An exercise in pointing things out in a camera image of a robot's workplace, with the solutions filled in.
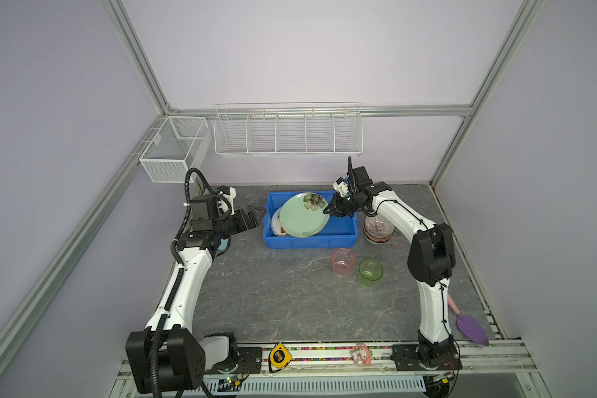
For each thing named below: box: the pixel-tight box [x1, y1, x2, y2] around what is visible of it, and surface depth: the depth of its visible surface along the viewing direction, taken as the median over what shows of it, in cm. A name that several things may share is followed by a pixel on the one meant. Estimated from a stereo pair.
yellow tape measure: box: [268, 342, 293, 374], surface depth 75 cm
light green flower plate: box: [279, 191, 331, 238], surface depth 96 cm
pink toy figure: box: [350, 343, 374, 366], surface depth 74 cm
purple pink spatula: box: [446, 293, 490, 347], surface depth 82 cm
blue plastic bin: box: [262, 190, 359, 250], surface depth 98 cm
